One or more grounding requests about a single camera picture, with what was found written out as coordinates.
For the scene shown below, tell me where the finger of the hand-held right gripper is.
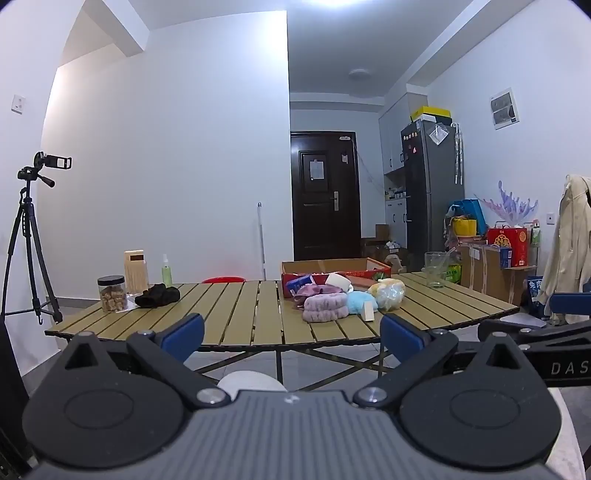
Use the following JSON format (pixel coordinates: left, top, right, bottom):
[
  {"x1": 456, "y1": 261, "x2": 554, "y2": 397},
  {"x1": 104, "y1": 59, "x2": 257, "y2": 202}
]
[
  {"x1": 478, "y1": 318, "x2": 591, "y2": 348},
  {"x1": 549, "y1": 291, "x2": 591, "y2": 321}
]

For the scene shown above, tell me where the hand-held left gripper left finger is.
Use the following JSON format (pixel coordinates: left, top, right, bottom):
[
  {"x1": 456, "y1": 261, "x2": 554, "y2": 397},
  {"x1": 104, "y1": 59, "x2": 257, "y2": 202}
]
[{"x1": 55, "y1": 314, "x2": 232, "y2": 410}]

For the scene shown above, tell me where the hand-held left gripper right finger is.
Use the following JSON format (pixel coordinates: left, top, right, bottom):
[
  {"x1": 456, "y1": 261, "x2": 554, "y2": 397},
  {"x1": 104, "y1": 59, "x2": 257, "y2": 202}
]
[{"x1": 353, "y1": 313, "x2": 541, "y2": 410}]

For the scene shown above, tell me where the yellow plush toy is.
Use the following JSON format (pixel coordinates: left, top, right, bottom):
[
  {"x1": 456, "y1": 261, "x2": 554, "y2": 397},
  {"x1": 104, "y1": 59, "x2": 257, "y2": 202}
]
[{"x1": 368, "y1": 278, "x2": 406, "y2": 297}]

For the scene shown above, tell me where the pale fluffy plush toy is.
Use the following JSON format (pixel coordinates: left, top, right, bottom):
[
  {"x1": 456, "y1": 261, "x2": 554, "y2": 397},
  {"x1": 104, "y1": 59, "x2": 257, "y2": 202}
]
[{"x1": 346, "y1": 292, "x2": 380, "y2": 316}]

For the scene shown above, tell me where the lavender fluffy headband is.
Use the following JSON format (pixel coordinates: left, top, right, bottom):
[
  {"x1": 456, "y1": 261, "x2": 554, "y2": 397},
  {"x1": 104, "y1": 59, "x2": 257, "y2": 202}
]
[{"x1": 301, "y1": 292, "x2": 351, "y2": 324}]

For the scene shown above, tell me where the white foam cylinder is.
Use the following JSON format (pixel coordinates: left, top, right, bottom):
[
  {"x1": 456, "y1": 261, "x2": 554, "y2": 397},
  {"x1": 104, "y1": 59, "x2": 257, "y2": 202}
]
[{"x1": 324, "y1": 272, "x2": 354, "y2": 293}]

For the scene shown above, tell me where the purple satin hair bonnet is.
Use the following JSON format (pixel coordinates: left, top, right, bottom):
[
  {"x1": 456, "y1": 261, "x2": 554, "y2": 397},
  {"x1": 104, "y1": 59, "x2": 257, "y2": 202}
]
[{"x1": 295, "y1": 283, "x2": 345, "y2": 306}]

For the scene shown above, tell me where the orange cardboard box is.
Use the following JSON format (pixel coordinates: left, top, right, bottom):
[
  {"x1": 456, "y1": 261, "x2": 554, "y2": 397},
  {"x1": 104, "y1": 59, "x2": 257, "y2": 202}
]
[{"x1": 281, "y1": 257, "x2": 393, "y2": 300}]

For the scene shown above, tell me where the blue tissue packet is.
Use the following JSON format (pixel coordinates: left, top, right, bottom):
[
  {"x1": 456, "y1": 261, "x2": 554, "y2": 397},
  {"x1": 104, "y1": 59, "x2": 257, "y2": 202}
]
[{"x1": 286, "y1": 274, "x2": 315, "y2": 296}]

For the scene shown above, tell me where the blue and white bag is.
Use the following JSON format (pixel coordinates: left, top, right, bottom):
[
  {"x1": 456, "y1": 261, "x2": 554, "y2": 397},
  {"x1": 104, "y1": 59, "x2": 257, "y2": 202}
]
[{"x1": 526, "y1": 275, "x2": 550, "y2": 306}]

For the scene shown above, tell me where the crumpled clear plastic bag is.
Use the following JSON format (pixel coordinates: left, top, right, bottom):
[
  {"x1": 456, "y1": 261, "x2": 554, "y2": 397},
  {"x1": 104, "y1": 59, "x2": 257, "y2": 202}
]
[{"x1": 376, "y1": 285, "x2": 407, "y2": 311}]

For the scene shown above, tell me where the black cloth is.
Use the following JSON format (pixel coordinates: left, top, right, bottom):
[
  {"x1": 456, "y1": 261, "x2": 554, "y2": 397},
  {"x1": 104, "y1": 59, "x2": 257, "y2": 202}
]
[{"x1": 134, "y1": 284, "x2": 181, "y2": 309}]

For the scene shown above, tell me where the beige jacket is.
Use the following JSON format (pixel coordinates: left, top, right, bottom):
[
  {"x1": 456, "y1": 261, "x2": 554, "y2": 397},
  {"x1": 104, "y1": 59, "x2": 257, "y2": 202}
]
[{"x1": 537, "y1": 174, "x2": 591, "y2": 325}]

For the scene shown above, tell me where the large brown cardboard box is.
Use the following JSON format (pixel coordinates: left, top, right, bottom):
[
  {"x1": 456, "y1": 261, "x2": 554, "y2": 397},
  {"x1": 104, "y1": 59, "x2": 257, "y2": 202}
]
[{"x1": 459, "y1": 242, "x2": 539, "y2": 306}]

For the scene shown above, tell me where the clear glass cup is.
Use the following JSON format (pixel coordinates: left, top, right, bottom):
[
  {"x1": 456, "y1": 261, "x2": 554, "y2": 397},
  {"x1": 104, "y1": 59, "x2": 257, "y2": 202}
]
[{"x1": 424, "y1": 251, "x2": 448, "y2": 289}]

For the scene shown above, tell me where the clear snack jar black lid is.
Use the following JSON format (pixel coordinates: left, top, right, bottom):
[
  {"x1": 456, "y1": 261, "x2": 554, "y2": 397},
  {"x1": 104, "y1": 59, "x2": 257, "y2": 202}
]
[{"x1": 97, "y1": 275, "x2": 129, "y2": 314}]

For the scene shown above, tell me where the white round stool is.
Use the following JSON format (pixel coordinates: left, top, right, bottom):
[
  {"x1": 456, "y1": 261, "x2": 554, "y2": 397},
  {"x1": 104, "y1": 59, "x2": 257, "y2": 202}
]
[{"x1": 216, "y1": 370, "x2": 288, "y2": 394}]

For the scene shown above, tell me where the red gift box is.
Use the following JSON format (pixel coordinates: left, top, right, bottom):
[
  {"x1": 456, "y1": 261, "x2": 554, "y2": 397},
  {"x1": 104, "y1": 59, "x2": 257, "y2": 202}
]
[{"x1": 486, "y1": 222, "x2": 530, "y2": 268}]

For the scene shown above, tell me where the purple coral decoration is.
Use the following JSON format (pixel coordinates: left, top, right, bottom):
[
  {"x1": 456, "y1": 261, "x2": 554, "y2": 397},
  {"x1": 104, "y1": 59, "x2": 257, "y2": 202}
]
[{"x1": 477, "y1": 181, "x2": 540, "y2": 228}]

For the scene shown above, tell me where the grey base cabinet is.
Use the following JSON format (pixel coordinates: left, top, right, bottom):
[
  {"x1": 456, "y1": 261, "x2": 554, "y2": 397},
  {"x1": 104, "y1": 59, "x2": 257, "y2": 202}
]
[{"x1": 385, "y1": 198, "x2": 410, "y2": 248}]

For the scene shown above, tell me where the white mop pole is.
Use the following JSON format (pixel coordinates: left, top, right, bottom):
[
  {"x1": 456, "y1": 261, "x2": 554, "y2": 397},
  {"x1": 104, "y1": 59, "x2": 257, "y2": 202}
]
[{"x1": 256, "y1": 202, "x2": 268, "y2": 281}]

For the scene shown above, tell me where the blue shopping bag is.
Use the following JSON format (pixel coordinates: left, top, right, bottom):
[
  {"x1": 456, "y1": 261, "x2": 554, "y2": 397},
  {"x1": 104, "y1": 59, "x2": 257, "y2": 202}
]
[{"x1": 450, "y1": 198, "x2": 488, "y2": 236}]

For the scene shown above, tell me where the dark brown door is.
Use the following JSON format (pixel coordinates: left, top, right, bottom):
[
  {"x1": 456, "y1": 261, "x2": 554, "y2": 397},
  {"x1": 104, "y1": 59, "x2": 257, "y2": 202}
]
[{"x1": 290, "y1": 131, "x2": 362, "y2": 262}]

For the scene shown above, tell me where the dark grey refrigerator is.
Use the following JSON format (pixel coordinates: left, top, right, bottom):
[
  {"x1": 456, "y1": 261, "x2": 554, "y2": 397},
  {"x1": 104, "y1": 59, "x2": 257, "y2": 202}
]
[{"x1": 400, "y1": 121, "x2": 465, "y2": 273}]

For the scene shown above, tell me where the black panel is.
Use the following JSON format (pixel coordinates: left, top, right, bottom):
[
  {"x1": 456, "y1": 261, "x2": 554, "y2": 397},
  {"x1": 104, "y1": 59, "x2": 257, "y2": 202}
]
[{"x1": 0, "y1": 318, "x2": 34, "y2": 472}]

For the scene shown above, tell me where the white electrical panel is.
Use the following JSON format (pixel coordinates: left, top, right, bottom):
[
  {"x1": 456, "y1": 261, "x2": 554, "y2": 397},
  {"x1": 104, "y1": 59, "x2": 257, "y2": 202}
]
[{"x1": 489, "y1": 89, "x2": 519, "y2": 130}]

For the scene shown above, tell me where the yellow and black box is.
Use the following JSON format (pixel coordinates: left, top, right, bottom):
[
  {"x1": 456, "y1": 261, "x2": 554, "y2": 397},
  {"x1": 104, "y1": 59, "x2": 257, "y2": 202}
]
[{"x1": 410, "y1": 106, "x2": 452, "y2": 126}]

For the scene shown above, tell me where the black folding table frame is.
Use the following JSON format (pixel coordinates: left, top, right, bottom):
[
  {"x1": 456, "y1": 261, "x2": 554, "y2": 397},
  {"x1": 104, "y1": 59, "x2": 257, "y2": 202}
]
[{"x1": 191, "y1": 344, "x2": 409, "y2": 394}]

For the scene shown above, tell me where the grey wall cabinet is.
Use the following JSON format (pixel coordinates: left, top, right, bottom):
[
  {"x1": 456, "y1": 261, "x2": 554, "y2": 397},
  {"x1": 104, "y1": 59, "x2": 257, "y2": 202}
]
[{"x1": 379, "y1": 95, "x2": 411, "y2": 175}]

